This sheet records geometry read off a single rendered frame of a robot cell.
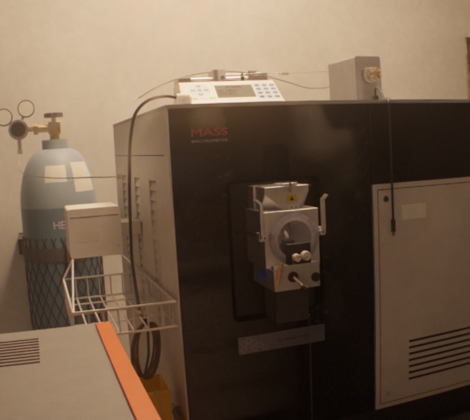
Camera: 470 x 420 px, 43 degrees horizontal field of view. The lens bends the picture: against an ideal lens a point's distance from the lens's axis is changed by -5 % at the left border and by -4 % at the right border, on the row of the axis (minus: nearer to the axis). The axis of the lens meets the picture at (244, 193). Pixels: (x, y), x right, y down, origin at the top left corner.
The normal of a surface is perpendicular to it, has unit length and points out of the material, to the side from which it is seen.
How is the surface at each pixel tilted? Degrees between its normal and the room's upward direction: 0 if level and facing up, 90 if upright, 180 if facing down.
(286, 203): 90
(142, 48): 90
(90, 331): 0
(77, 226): 90
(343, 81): 90
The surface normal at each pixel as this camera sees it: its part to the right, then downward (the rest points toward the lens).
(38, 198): -0.20, 0.01
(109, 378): -0.05, -1.00
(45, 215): 0.00, 0.08
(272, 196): 0.33, 0.06
